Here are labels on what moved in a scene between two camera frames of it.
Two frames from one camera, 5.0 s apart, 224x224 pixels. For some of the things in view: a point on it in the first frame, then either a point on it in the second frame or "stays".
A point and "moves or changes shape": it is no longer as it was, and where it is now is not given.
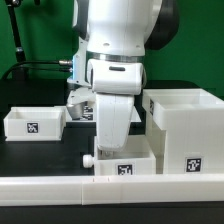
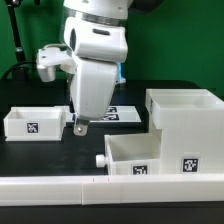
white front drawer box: x=136 y=158 moves or changes shape
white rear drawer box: x=34 y=123 stays
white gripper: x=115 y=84 -> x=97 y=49
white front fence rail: x=109 y=189 stays
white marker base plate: x=91 y=115 stays
